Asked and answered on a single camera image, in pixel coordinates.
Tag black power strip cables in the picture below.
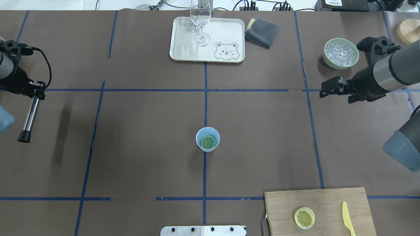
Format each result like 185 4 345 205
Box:
230 0 317 12

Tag yellow plastic knife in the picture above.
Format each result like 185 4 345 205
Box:
342 201 356 236

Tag clear wine glass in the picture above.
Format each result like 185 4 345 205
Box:
190 0 212 47

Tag steel muddler black tip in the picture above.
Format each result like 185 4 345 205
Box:
18 95 41 143

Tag grey folded cloth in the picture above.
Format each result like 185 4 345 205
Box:
244 17 280 49

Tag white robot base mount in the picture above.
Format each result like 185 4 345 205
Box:
160 225 247 236

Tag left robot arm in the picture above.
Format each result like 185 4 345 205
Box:
0 40 52 143

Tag wooden mug tree stand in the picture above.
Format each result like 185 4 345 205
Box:
397 18 420 45

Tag green bowl of ice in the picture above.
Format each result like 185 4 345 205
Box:
323 38 359 70

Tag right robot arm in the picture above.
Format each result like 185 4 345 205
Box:
319 36 419 173

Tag bamboo cutting board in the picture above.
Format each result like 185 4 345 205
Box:
261 187 377 236

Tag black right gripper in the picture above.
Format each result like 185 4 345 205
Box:
319 36 401 104

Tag light blue plastic cup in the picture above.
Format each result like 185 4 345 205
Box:
196 127 220 152

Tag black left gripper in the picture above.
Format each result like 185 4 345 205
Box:
0 40 46 101

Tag cream bear tray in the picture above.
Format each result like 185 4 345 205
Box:
169 17 245 63

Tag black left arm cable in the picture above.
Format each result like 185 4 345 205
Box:
31 47 53 89

